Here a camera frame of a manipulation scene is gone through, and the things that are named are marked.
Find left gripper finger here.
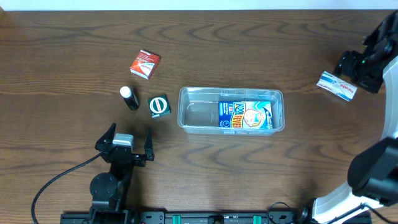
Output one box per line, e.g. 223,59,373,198
144,129,155,161
95,123,116,151

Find white blue Panadol box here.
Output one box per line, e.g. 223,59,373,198
317,71,358,101

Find dark bottle white cap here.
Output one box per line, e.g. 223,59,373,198
119,86,139,110

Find red Panadol box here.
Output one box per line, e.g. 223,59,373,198
130,50,160,80

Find blue Kool Fever box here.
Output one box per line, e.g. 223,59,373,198
218,101,274,129

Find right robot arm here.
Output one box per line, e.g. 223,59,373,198
297,12,397,223

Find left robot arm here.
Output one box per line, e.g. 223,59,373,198
88,123,155,224

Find clear plastic container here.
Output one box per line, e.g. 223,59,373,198
177,87,285,136

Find green square box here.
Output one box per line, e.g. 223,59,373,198
147,95,171,118

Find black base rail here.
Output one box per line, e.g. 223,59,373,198
60,210,373,224

